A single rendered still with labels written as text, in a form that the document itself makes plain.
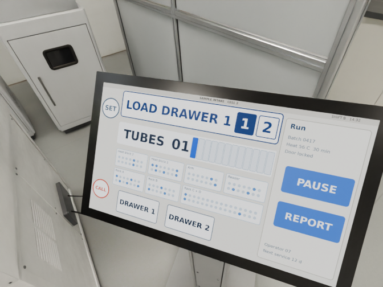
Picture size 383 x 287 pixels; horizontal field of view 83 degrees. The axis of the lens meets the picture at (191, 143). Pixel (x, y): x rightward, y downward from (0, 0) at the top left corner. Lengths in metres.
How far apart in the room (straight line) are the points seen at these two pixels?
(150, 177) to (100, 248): 1.21
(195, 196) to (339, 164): 0.24
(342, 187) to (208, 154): 0.21
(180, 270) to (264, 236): 1.03
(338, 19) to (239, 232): 0.73
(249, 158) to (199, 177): 0.10
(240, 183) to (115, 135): 0.26
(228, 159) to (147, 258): 1.19
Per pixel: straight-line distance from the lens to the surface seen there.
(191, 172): 0.40
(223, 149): 0.39
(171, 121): 0.41
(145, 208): 0.46
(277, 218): 0.41
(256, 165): 0.38
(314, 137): 0.39
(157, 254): 1.50
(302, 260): 0.44
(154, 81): 0.43
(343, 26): 0.89
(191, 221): 0.43
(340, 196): 0.41
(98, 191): 0.51
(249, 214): 0.41
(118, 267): 1.53
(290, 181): 0.39
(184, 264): 1.42
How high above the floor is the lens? 1.40
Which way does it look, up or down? 45 degrees down
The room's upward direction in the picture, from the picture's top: 4 degrees counter-clockwise
